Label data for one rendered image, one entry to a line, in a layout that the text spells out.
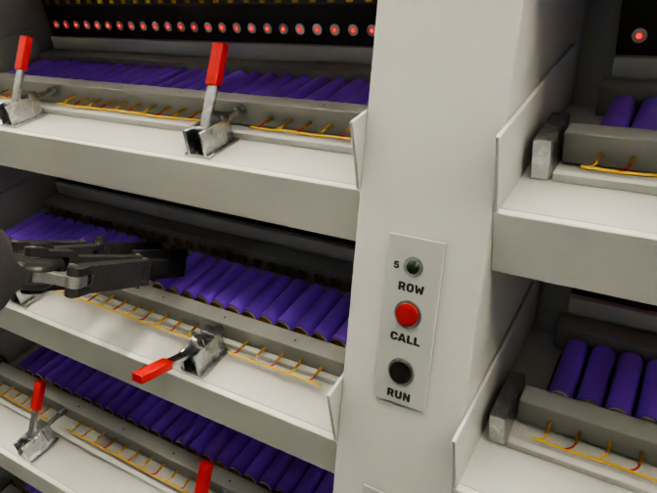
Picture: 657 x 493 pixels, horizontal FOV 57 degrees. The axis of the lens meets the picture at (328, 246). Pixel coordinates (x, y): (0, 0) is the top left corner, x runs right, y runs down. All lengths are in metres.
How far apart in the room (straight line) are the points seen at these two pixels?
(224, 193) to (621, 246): 0.30
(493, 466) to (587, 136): 0.24
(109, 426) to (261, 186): 0.42
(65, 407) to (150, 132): 0.40
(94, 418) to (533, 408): 0.54
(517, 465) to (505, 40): 0.29
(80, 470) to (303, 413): 0.36
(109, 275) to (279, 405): 0.18
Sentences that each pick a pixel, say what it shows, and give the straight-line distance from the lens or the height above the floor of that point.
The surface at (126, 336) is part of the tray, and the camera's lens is 0.65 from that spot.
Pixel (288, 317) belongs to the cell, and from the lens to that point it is 0.58.
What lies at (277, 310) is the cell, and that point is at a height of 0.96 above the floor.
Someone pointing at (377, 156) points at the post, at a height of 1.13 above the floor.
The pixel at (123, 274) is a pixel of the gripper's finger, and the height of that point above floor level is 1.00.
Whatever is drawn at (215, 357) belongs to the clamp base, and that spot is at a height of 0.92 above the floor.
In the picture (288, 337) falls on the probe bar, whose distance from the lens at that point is 0.55.
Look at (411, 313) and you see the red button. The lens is 0.42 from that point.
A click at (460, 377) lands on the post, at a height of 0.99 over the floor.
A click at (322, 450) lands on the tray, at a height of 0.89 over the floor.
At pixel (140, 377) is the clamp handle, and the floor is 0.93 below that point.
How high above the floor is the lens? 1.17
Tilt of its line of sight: 14 degrees down
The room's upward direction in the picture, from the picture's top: 5 degrees clockwise
